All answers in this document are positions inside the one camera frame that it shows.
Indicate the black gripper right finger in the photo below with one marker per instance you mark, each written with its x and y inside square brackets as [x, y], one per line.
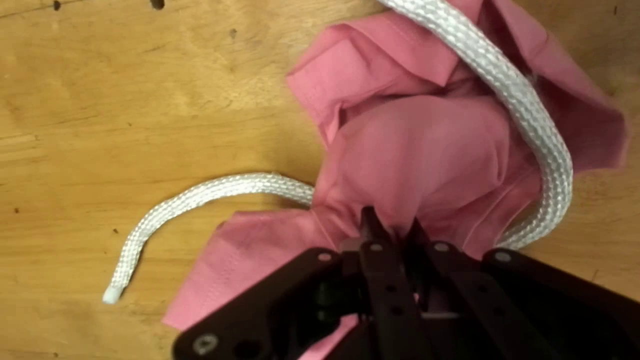
[532, 313]

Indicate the pink t-shirt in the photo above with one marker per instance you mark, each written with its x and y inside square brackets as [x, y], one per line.
[413, 152]

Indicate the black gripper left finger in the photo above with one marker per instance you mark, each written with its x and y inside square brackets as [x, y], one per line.
[266, 313]

